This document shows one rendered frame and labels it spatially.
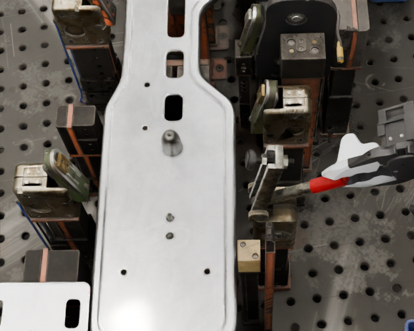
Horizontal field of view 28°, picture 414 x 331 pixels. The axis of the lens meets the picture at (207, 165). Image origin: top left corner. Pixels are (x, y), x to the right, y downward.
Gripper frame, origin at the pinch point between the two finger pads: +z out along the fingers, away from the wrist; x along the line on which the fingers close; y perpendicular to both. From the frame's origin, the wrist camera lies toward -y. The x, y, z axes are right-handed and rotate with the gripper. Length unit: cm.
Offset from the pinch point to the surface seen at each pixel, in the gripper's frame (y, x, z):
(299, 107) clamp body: 15.8, -3.2, 6.9
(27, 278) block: -9, 11, 49
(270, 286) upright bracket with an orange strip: -11.4, -6.5, 14.8
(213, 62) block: 49, -26, 39
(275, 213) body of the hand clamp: -1.4, -2.8, 11.5
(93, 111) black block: 20.4, 7.7, 40.7
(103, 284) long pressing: -10.8, 6.4, 37.0
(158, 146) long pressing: 13.0, 2.6, 30.3
